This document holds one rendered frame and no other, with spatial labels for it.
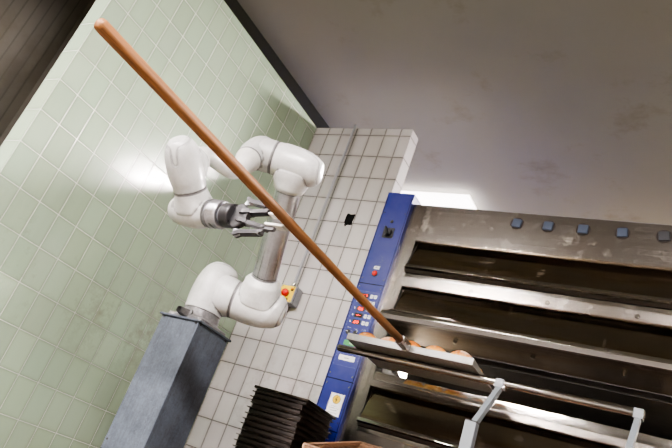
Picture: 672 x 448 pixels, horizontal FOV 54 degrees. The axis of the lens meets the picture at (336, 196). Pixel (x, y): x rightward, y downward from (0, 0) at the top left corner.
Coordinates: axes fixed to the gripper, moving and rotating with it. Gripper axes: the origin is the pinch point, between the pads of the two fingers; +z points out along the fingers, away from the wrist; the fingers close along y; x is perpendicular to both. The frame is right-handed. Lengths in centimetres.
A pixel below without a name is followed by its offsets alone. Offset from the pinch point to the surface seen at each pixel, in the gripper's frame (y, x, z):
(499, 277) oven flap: -53, -143, 18
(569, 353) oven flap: -20, -134, 57
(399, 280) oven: -45, -147, -33
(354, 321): -19, -144, -48
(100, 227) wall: -5, -38, -121
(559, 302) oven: -47, -147, 46
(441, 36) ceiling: -194, -129, -46
